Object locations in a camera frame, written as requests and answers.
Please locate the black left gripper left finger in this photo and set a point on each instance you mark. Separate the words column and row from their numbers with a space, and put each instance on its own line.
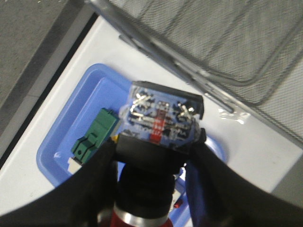
column 77, row 201

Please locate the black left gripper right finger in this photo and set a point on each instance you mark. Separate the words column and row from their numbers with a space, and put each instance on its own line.
column 219, row 197

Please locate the red emergency stop button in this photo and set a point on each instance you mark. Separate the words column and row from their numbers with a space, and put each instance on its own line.
column 159, row 127

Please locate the silver mesh tray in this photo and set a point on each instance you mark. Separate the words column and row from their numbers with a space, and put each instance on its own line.
column 240, row 53

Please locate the white electrical module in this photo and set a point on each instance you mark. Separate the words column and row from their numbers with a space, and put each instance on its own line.
column 74, row 165

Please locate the clear tape piece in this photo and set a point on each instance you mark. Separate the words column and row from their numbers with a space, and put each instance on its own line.
column 237, row 115

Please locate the green terminal block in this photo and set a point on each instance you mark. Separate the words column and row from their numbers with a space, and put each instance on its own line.
column 99, row 131

